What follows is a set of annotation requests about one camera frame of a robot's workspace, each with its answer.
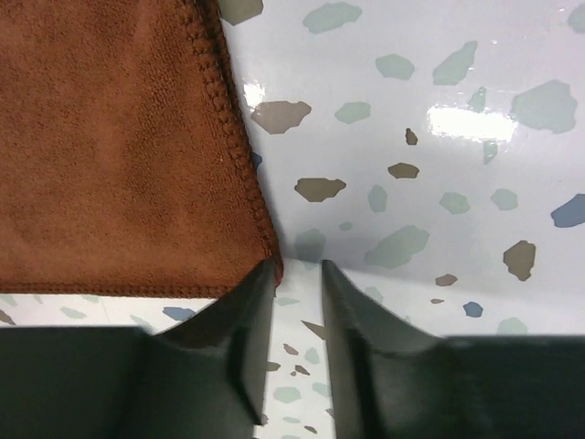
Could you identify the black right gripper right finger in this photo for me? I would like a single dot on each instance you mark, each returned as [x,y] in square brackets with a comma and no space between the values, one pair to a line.
[390,379]

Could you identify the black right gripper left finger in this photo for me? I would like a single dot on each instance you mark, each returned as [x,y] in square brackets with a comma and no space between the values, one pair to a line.
[203,378]

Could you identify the brown towel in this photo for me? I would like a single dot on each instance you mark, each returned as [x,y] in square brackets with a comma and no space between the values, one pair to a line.
[126,168]

